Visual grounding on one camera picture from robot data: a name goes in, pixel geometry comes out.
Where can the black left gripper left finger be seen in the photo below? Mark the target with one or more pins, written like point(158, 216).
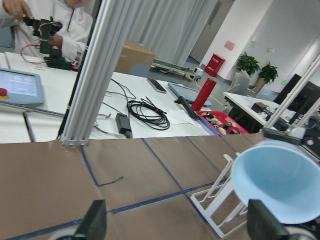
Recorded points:
point(92, 227)

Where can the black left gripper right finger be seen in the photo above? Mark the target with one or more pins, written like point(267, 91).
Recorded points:
point(263, 225)

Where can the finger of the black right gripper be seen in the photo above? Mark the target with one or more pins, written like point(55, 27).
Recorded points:
point(294, 134)

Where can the light blue plastic cup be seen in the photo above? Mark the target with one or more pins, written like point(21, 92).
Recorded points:
point(280, 175)

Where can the red parts tray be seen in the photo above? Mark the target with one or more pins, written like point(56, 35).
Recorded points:
point(220, 123)

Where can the red thermos bottle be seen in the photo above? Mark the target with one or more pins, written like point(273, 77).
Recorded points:
point(203, 94)

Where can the red fire cabinet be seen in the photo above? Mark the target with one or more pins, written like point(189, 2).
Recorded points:
point(214, 65)

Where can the metal rod with claw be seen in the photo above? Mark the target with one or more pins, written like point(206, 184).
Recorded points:
point(50, 113)

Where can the black power adapter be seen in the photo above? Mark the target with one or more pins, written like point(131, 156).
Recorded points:
point(123, 125)

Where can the black smartphone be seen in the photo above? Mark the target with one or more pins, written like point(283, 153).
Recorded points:
point(156, 85)

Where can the teach pendant tablet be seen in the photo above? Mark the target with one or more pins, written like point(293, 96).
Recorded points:
point(19, 87)

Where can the cardboard box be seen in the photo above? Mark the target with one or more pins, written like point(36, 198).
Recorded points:
point(135, 59)

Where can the person in white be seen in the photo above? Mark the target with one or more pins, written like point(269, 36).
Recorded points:
point(56, 31)

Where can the white wire cup rack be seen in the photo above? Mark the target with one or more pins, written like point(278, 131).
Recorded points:
point(208, 201)

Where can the aluminium frame post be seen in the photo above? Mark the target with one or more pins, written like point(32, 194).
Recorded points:
point(99, 64)

